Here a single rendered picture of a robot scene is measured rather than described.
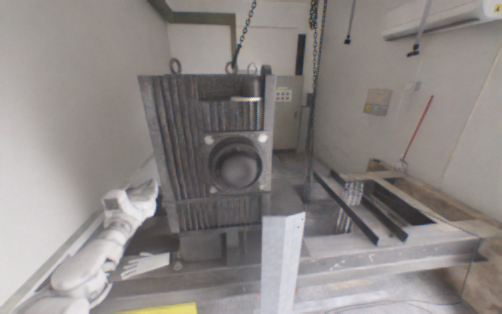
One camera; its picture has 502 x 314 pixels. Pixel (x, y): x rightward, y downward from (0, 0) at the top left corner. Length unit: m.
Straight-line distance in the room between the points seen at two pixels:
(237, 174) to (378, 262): 1.23
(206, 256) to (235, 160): 0.64
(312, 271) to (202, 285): 0.70
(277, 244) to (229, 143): 0.50
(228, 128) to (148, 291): 1.09
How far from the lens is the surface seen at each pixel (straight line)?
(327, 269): 1.51
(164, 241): 1.55
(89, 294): 0.50
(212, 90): 0.83
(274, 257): 0.99
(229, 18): 4.08
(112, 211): 0.57
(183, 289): 1.43
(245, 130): 0.78
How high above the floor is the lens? 1.59
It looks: 23 degrees down
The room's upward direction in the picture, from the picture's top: straight up
